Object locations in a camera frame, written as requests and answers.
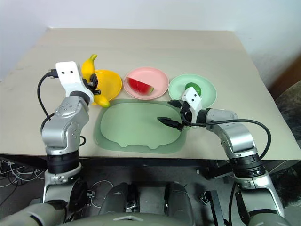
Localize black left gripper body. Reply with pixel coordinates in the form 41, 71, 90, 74
84, 79, 98, 93

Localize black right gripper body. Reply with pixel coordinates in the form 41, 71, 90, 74
179, 100, 193, 131

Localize yellow banana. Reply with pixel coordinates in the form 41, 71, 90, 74
80, 54, 111, 109

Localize yellow plate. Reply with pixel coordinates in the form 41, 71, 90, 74
90, 69, 123, 105

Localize light green plate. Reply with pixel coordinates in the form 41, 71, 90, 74
168, 73, 217, 107

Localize pink plate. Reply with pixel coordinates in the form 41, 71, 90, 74
123, 66, 170, 100

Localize green round fruit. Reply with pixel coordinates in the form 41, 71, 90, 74
184, 82, 203, 97

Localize large green tray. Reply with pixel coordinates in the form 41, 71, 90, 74
94, 98, 188, 154

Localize red watermelon slice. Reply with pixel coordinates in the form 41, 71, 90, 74
127, 76, 155, 96

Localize dark rounded robot leg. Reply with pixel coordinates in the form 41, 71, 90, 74
98, 183, 141, 216
164, 182, 193, 216

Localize grey robot torso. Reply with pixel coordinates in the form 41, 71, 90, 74
56, 211, 251, 226

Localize dark fuzzy chair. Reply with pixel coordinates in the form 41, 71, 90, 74
274, 81, 301, 209

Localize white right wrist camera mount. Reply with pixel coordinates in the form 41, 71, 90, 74
182, 87, 204, 118

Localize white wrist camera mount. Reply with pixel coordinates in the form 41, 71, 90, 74
182, 87, 204, 118
55, 61, 95, 102

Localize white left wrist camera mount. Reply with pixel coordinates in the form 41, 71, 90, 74
55, 61, 95, 102

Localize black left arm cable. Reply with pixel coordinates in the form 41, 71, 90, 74
37, 68, 59, 121

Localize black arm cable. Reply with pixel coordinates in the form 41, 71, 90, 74
180, 110, 272, 160
37, 68, 59, 121

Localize black table bracket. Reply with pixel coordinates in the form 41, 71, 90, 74
196, 162, 234, 181

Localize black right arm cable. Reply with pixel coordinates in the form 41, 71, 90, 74
180, 110, 272, 160

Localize white floor cables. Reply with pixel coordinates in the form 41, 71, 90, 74
0, 159, 46, 187

